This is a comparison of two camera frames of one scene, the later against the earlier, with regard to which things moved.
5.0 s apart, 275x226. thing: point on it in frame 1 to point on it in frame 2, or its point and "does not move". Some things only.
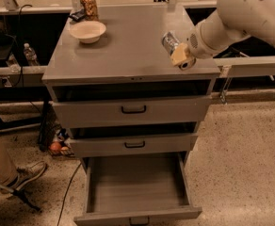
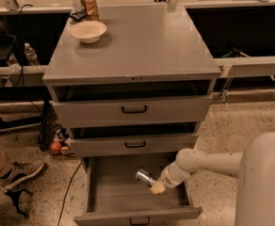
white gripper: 194,46 to 168,177
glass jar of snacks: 89,7 does not move
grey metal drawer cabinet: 115,89 does not move
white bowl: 88,31 does not move
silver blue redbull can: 169,41 to 146,177
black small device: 78,15 does not move
